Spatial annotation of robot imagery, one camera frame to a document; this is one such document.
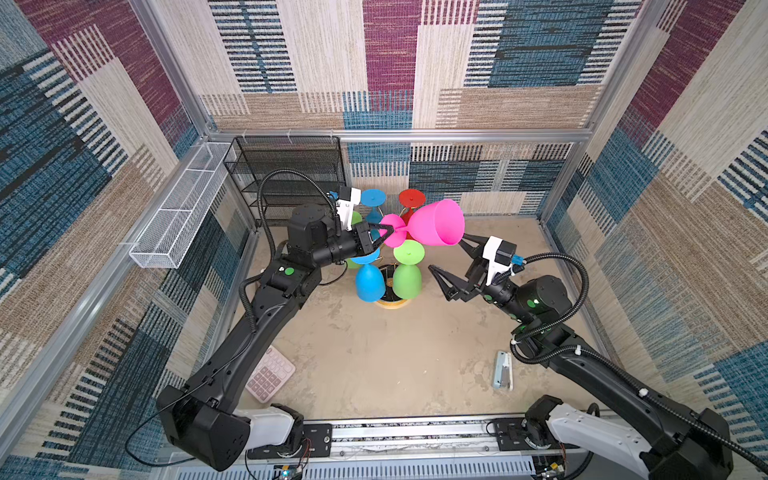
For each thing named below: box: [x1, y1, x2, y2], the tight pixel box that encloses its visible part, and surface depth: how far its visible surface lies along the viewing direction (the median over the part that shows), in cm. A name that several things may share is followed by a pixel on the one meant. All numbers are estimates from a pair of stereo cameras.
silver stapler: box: [493, 351, 513, 391], surface depth 82 cm
